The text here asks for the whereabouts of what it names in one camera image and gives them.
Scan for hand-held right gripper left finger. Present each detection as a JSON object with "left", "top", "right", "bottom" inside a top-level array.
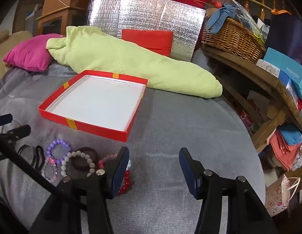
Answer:
[{"left": 29, "top": 147, "right": 130, "bottom": 234}]

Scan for purple bead bracelet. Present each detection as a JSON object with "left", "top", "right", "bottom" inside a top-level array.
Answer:
[{"left": 46, "top": 139, "right": 71, "bottom": 165}]

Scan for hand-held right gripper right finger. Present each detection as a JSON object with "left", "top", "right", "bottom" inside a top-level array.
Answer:
[{"left": 179, "top": 147, "right": 279, "bottom": 234}]

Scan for pink pillow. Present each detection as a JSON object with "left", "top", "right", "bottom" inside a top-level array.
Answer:
[{"left": 3, "top": 34, "right": 67, "bottom": 73}]

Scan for small white patterned box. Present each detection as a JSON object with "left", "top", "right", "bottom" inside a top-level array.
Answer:
[{"left": 256, "top": 59, "right": 281, "bottom": 79}]

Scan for silver foil insulation panel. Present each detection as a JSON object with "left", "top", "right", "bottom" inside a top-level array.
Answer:
[{"left": 87, "top": 0, "right": 206, "bottom": 63}]

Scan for light green quilt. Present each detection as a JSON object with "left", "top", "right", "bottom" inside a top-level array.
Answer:
[{"left": 46, "top": 26, "right": 223, "bottom": 99}]

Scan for light blue cardboard box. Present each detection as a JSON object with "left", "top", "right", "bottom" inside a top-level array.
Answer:
[{"left": 263, "top": 47, "right": 302, "bottom": 101}]

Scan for wooden balustrade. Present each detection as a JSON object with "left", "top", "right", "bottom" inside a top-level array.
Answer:
[{"left": 207, "top": 0, "right": 296, "bottom": 20}]

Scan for floral gift bag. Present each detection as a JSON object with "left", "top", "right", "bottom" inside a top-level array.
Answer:
[{"left": 265, "top": 174, "right": 302, "bottom": 217}]

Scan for wooden shelf unit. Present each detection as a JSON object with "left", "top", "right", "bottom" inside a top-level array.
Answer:
[{"left": 201, "top": 44, "right": 302, "bottom": 154}]

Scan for red cushion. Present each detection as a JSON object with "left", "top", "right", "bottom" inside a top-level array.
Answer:
[{"left": 122, "top": 29, "right": 174, "bottom": 57}]

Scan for folded blue cloth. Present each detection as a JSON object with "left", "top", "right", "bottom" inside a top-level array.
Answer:
[{"left": 278, "top": 124, "right": 302, "bottom": 146}]

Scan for pink clear bead bracelet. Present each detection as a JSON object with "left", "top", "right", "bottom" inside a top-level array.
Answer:
[{"left": 41, "top": 157, "right": 60, "bottom": 183}]

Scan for brown woven screen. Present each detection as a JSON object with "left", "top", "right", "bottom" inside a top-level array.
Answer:
[{"left": 12, "top": 0, "right": 45, "bottom": 35}]

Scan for black cord loop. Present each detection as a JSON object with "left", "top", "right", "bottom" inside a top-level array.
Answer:
[{"left": 31, "top": 145, "right": 45, "bottom": 171}]

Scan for navy fabric bag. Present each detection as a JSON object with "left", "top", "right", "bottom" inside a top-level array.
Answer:
[{"left": 264, "top": 10, "right": 302, "bottom": 64}]

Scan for folded pink cloths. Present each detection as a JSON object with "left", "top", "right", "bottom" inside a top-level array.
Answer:
[{"left": 270, "top": 130, "right": 302, "bottom": 171}]

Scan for clear plastic wrap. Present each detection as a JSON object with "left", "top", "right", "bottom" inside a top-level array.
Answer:
[{"left": 220, "top": 0, "right": 266, "bottom": 45}]

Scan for red shallow cardboard box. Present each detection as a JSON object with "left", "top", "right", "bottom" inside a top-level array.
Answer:
[{"left": 38, "top": 70, "right": 149, "bottom": 143}]

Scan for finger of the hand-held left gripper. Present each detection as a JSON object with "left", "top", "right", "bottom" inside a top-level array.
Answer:
[
  {"left": 0, "top": 124, "right": 31, "bottom": 142},
  {"left": 0, "top": 114, "right": 13, "bottom": 128}
]

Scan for wicker basket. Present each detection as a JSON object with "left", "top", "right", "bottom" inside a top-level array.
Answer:
[{"left": 201, "top": 17, "right": 267, "bottom": 64}]

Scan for pink seed bead bracelet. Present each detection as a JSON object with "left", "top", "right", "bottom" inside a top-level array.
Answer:
[{"left": 98, "top": 153, "right": 119, "bottom": 169}]

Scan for red bead bracelet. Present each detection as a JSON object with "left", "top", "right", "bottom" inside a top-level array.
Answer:
[{"left": 117, "top": 169, "right": 132, "bottom": 196}]

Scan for thin black hair tie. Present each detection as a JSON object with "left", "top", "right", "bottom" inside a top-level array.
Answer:
[{"left": 18, "top": 145, "right": 34, "bottom": 157}]

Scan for white bead bracelet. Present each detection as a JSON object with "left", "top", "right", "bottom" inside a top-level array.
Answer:
[{"left": 60, "top": 151, "right": 98, "bottom": 177}]

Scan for dark brown hair band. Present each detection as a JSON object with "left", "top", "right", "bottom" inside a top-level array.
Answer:
[{"left": 71, "top": 146, "right": 99, "bottom": 172}]

